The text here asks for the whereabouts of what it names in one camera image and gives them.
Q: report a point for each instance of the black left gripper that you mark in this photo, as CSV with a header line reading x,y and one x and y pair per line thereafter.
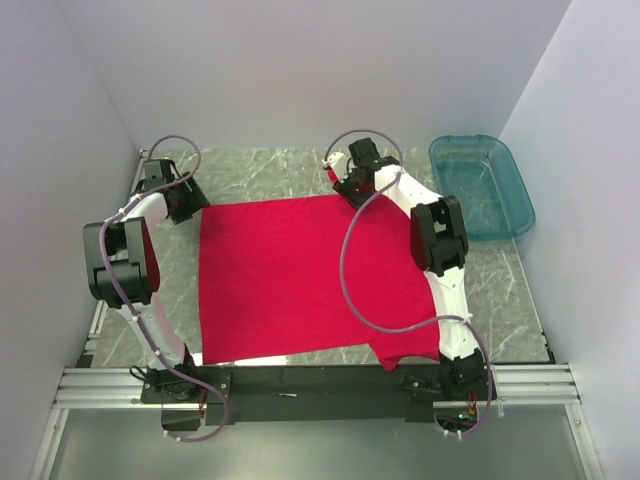
x,y
196,201

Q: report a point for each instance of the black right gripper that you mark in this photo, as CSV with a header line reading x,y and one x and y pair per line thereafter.
x,y
343,188

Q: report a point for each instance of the red t shirt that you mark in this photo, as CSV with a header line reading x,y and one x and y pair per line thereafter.
x,y
269,281

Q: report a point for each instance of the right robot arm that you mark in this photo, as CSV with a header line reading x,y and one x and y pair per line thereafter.
x,y
438,247

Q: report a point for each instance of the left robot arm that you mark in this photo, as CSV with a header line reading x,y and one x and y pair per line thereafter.
x,y
123,272

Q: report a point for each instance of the teal plastic bin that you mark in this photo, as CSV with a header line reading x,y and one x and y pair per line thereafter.
x,y
480,171

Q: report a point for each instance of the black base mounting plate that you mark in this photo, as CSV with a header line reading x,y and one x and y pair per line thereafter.
x,y
318,393

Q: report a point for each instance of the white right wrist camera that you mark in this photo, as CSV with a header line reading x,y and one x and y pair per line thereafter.
x,y
336,164

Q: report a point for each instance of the aluminium frame rail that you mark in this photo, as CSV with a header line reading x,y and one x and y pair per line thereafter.
x,y
515,385

